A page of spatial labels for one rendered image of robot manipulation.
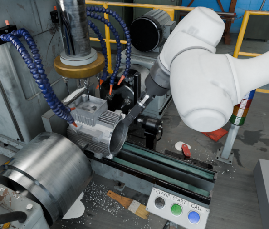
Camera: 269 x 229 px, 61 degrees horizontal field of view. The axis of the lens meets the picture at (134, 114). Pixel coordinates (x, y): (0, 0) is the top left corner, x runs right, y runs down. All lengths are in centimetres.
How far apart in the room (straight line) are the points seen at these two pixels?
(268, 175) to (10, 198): 96
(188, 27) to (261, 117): 116
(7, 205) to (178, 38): 56
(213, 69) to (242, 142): 96
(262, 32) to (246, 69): 508
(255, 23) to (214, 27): 492
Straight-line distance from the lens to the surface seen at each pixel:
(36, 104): 102
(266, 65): 49
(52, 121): 93
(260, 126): 154
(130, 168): 97
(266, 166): 118
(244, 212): 110
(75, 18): 78
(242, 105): 104
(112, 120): 92
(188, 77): 45
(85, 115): 93
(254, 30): 550
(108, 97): 112
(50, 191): 71
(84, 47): 82
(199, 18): 55
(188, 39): 53
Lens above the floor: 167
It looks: 37 degrees down
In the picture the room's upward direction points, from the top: straight up
